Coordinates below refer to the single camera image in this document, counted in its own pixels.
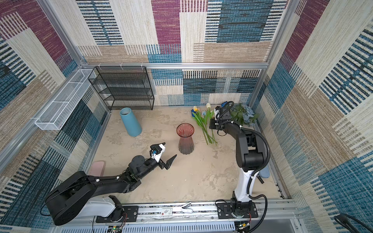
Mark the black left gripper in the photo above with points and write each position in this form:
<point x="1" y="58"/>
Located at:
<point x="161" y="165"/>

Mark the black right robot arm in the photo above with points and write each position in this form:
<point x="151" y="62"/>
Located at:
<point x="252" y="155"/>

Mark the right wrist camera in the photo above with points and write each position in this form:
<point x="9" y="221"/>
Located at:
<point x="217" y="112"/>

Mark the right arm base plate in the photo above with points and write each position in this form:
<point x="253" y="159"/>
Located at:
<point x="236" y="210"/>

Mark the dusty blue hydrangea bunch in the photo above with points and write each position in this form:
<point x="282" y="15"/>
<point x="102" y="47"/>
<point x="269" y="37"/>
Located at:
<point x="244" y="115"/>

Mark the aluminium mounting rail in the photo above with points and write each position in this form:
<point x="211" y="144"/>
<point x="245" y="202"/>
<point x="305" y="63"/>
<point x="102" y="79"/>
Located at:
<point x="149" y="213"/>

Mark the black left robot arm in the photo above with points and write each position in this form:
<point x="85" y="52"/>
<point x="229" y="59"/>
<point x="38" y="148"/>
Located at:
<point x="87" y="195"/>

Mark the pink ribbed glass vase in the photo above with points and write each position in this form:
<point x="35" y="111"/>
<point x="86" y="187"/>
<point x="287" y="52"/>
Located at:
<point x="185" y="131"/>

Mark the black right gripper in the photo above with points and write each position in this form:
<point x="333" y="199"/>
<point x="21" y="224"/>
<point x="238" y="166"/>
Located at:
<point x="212" y="126"/>

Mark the teal cylindrical vase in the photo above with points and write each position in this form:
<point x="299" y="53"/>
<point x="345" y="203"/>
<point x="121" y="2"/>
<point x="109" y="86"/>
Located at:
<point x="130" y="122"/>

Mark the yellow tulip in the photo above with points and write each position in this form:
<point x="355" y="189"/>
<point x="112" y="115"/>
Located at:
<point x="203" y="113"/>

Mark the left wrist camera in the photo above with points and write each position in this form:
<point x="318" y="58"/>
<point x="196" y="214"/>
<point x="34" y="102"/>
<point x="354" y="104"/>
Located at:
<point x="156" y="152"/>

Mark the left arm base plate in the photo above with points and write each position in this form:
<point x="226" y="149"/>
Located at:
<point x="120" y="215"/>

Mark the white wire mesh basket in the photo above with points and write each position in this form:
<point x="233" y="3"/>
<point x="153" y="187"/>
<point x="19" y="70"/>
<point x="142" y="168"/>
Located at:
<point x="60" y="109"/>

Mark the black white marker pen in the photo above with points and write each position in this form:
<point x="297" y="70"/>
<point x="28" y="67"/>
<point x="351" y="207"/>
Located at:
<point x="260" y="179"/>

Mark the blue glasses case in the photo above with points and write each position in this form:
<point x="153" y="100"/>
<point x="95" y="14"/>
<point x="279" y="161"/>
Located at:
<point x="265" y="173"/>

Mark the blue tulip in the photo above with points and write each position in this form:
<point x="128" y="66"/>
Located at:
<point x="201" y="123"/>

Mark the pink glasses case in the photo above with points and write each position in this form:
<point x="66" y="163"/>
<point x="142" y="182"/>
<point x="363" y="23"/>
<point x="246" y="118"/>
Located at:
<point x="97" y="168"/>

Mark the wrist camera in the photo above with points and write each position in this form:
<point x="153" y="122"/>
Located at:
<point x="217" y="112"/>
<point x="156" y="152"/>

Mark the black wire mesh shelf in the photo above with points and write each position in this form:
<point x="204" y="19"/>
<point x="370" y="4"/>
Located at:
<point x="121" y="87"/>

